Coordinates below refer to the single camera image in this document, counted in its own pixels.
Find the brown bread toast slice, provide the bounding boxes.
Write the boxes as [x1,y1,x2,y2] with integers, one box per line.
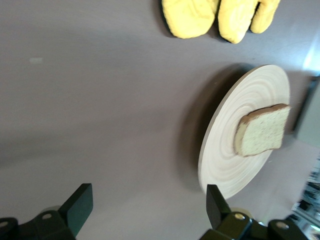
[233,103,292,158]

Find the yellow quilted oven mitt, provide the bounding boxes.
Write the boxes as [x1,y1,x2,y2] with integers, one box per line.
[216,0,281,45]
[160,0,221,40]

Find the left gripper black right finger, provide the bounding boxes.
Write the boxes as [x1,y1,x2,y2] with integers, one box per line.
[201,184,254,240]

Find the round wooden plate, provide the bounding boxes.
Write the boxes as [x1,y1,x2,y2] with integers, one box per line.
[197,64,291,201]

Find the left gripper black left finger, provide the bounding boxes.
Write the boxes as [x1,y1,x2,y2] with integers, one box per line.
[24,183,94,240]

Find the brown table cover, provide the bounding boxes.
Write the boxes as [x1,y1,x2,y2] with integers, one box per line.
[0,0,320,240]

